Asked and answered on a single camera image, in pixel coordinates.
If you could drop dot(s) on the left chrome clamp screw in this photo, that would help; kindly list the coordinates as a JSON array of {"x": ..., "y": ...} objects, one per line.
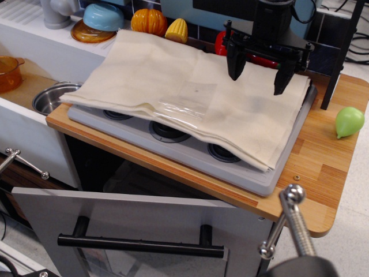
[{"x": 14, "y": 154}]

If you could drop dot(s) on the right chrome clamp screw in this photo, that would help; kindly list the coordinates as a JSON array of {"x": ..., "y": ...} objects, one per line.
[{"x": 290, "y": 198}]

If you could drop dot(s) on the cream folded cloth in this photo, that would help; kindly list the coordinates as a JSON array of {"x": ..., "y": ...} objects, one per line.
[{"x": 187, "y": 89}]

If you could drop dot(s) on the steel pot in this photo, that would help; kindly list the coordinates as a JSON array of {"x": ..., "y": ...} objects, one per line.
[{"x": 48, "y": 100}]

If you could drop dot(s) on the grey toy stove top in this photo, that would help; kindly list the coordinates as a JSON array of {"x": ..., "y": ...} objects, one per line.
[{"x": 207, "y": 158}]

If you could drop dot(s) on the amber plastic pot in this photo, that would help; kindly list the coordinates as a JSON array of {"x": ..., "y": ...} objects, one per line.
[{"x": 11, "y": 77}]

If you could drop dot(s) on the orange toy pumpkin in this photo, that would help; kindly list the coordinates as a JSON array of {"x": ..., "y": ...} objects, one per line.
[{"x": 150, "y": 21}]

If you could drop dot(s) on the chrome clamp screw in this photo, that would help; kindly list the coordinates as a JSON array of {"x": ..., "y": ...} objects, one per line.
[
  {"x": 290, "y": 198},
  {"x": 14, "y": 154}
]

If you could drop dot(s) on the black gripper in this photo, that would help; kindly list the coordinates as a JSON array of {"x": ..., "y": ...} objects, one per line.
[{"x": 284, "y": 47}]

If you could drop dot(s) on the grey toy faucet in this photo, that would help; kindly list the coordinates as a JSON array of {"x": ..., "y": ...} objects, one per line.
[{"x": 57, "y": 13}]

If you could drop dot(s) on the green plastic pear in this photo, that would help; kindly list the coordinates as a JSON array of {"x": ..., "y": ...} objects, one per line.
[{"x": 349, "y": 120}]

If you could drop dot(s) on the red toy pepper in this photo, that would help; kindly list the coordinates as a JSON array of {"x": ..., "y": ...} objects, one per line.
[{"x": 220, "y": 49}]

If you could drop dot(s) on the yellow toy corn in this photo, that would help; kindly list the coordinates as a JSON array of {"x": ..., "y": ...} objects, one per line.
[{"x": 177, "y": 31}]

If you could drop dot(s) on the light blue bowl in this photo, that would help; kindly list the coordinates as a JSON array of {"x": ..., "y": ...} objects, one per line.
[{"x": 103, "y": 17}]

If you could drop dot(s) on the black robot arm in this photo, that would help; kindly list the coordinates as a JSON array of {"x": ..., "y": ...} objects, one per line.
[{"x": 274, "y": 14}]

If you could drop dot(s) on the amber plastic plate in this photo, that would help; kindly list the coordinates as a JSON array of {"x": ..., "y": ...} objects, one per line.
[{"x": 85, "y": 34}]

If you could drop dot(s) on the grey oven door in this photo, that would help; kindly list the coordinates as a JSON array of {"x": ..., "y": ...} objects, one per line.
[{"x": 151, "y": 218}]

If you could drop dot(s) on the black metal stand post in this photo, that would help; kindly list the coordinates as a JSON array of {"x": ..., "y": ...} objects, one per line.
[{"x": 353, "y": 21}]

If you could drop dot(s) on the black oven door handle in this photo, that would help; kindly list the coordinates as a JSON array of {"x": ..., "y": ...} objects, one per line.
[{"x": 79, "y": 239}]

